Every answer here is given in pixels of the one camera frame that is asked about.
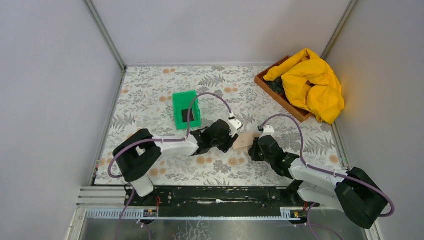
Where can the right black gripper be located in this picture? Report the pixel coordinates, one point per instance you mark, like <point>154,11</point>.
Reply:
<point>252,151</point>

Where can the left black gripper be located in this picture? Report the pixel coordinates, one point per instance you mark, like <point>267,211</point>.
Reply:
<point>230,140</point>

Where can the black VIP card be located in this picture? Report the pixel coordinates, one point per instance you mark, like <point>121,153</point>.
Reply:
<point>187,115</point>

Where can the green plastic bin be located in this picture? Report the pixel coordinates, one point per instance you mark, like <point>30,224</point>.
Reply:
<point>183,100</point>

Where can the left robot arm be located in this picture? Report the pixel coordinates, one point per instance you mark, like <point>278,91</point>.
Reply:
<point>138,154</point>

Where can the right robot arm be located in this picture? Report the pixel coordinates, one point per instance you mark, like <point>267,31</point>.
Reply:
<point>351,192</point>

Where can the floral table mat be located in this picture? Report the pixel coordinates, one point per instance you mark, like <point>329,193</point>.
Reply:
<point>145,102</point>

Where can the brown wooden tray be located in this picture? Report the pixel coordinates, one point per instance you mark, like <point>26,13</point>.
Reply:
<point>276,91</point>

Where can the yellow cloth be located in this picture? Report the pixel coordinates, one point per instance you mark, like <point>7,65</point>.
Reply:
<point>310,84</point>

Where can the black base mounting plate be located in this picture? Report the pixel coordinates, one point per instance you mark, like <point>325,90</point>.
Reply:
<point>219,201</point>

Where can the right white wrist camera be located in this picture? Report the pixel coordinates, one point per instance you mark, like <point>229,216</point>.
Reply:
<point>266,130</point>

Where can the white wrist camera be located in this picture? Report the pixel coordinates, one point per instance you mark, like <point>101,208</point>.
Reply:
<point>266,130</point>
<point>234,123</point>

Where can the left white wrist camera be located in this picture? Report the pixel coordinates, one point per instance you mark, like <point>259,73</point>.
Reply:
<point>234,123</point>

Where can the aluminium frame rails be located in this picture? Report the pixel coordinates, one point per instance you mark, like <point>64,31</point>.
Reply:
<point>101,214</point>

